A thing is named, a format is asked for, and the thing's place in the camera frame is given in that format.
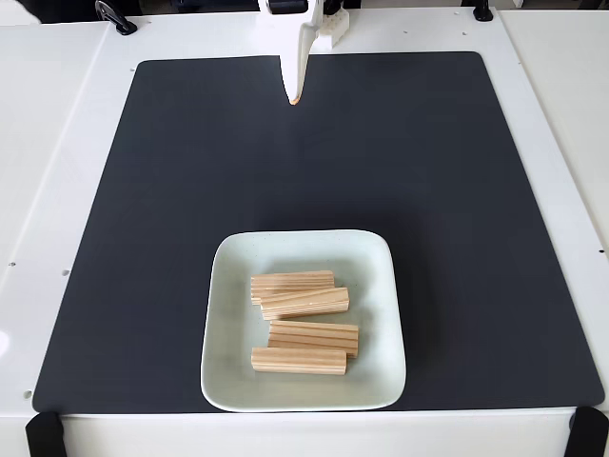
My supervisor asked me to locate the striped wooden block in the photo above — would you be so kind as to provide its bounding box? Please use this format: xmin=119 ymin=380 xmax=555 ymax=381
xmin=259 ymin=287 xmax=351 ymax=321
xmin=250 ymin=269 xmax=336 ymax=307

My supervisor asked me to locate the grooved wooden block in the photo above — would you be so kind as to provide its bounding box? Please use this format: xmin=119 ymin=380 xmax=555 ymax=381
xmin=266 ymin=319 xmax=361 ymax=358

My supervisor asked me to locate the smooth wooden block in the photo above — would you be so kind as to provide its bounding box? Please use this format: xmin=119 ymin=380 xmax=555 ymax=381
xmin=250 ymin=346 xmax=348 ymax=376

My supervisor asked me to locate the pale green square plate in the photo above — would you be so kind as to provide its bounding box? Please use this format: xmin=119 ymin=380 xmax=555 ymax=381
xmin=199 ymin=229 xmax=408 ymax=413

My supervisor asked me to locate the black rubber mat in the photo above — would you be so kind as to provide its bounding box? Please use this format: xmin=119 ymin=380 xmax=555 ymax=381
xmin=31 ymin=50 xmax=605 ymax=414

